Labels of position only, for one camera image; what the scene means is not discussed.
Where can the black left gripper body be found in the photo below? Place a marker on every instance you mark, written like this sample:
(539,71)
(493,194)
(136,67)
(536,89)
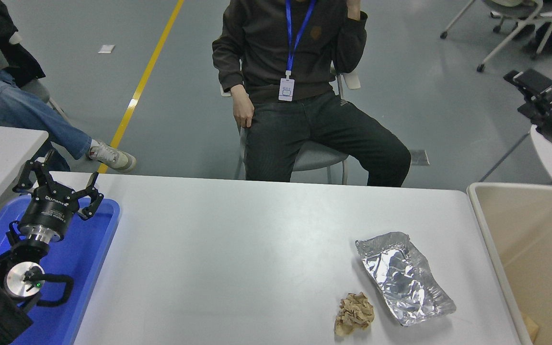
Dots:
(48,213)

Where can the silver foil tray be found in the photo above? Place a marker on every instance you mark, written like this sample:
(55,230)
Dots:
(401,278)

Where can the tan paper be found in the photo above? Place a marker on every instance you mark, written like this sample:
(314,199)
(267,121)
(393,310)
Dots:
(353,314)

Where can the person's right hand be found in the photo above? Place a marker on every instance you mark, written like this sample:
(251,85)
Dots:
(243,108)

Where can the person's left hand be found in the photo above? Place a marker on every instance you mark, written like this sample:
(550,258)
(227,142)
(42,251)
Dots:
(355,8)

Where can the blue plastic tray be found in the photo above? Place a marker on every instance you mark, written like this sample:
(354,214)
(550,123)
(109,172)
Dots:
(89,268)

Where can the white rolling chair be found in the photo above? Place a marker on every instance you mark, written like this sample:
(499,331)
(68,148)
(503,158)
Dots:
(515,12)

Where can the large pale bin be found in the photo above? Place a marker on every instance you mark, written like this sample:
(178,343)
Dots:
(520,230)

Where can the metal floor plate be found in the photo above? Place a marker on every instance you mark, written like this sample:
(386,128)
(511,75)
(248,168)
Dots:
(419,157)

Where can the white paper scrap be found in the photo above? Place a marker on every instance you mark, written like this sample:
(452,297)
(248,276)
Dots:
(106,49)

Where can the tan cardboard scrap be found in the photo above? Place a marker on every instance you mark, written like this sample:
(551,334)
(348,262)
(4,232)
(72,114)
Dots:
(530,328)

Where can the grey chair with white armrests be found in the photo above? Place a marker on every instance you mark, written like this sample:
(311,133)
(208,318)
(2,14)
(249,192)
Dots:
(316,158)

